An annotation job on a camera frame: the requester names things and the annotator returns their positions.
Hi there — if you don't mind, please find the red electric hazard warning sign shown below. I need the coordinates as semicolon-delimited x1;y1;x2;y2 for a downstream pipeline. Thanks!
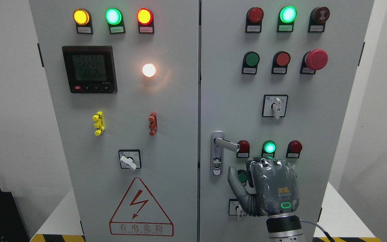
109;177;174;237

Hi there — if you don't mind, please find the green indicator light top left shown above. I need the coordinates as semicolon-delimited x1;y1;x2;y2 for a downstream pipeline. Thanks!
105;8;126;34

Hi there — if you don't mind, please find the black box with antenna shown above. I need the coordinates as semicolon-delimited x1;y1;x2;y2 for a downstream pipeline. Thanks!
0;188;29;242

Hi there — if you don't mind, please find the yellow indicator light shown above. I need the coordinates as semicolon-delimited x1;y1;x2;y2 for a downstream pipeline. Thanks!
73;9;93;34

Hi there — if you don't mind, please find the yellow terminal clip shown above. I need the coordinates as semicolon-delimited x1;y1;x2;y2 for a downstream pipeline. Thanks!
92;111;105;136

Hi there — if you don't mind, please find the white lever selector switch upper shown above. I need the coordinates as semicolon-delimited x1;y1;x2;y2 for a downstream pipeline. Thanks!
262;94;289;119

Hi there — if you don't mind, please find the red terminal clip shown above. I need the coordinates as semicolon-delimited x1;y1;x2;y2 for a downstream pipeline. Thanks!
148;112;157;136

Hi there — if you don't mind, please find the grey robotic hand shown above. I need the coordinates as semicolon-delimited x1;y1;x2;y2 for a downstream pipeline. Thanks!
227;157;300;216

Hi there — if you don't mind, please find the red push button upper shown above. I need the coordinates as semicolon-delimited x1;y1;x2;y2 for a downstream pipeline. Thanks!
271;51;291;75

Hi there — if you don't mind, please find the right grey cabinet door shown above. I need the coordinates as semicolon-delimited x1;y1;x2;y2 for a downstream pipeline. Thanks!
199;0;374;242

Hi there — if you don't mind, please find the dark red indicator middle right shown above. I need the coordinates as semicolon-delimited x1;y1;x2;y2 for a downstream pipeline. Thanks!
286;140;303;158

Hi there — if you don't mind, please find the green lit indicator middle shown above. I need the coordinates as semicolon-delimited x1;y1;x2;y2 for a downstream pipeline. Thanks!
261;140;276;158

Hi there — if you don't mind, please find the dark buzzer unit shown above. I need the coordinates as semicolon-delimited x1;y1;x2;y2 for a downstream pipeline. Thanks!
308;7;330;33

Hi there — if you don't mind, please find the red emergency stop mushroom button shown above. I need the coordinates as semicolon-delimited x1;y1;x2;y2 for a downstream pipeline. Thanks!
300;49;328;75

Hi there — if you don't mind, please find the silver door handle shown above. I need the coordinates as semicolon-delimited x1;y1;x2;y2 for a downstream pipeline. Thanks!
210;130;240;176

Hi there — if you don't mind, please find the white lever selector switch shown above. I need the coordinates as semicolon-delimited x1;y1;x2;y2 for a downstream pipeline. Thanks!
118;150;142;171
262;94;289;119

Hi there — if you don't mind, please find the red-orange indicator light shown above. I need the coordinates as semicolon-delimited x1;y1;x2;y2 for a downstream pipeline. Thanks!
136;8;155;34

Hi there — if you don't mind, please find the white glowing indicator light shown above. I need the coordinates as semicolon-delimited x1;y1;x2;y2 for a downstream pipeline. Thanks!
142;63;157;78

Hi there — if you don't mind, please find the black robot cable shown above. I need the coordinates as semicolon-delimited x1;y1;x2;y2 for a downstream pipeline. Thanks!
299;220;336;242

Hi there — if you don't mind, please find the dark red indicator middle left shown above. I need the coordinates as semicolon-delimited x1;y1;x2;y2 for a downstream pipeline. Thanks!
236;140;250;158

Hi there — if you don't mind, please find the left grey cabinet door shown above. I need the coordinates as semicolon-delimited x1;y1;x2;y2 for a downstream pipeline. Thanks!
30;0;199;242

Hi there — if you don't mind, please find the dark red indicator top right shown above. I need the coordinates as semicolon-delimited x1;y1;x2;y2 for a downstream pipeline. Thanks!
245;7;264;33

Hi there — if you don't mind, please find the green push button lower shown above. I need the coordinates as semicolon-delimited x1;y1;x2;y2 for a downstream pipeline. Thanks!
238;169;248;186

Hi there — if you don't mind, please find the bright green indicator top right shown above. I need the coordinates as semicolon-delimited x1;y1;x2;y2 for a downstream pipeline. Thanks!
276;6;297;32

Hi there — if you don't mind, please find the white lever selector switch left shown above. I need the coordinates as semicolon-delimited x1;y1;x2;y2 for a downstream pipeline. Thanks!
118;150;142;171

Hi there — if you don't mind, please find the dark red indicator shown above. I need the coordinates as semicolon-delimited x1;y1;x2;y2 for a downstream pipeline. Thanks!
236;140;250;158
245;7;264;33
286;140;303;158

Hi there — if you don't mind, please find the black digital power meter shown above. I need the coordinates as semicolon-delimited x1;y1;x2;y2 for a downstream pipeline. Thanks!
62;45;117;94

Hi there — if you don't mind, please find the grey cabinet door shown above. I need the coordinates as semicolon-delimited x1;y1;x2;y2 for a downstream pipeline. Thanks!
199;0;374;242
30;0;199;242

